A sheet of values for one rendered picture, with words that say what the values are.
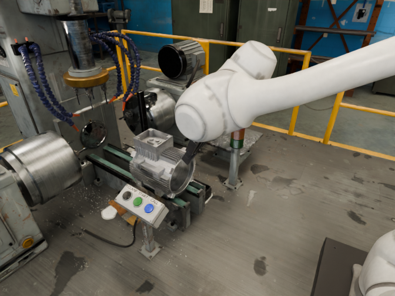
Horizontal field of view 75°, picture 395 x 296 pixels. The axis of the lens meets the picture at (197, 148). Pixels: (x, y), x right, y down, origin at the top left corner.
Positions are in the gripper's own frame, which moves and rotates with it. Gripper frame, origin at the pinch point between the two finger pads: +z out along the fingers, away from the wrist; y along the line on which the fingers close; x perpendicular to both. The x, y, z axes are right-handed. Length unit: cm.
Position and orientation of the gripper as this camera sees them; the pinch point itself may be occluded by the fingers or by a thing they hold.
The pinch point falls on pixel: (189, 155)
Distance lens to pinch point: 84.9
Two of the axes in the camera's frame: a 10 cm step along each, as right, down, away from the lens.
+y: -5.9, 4.3, -6.8
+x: 7.0, 7.0, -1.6
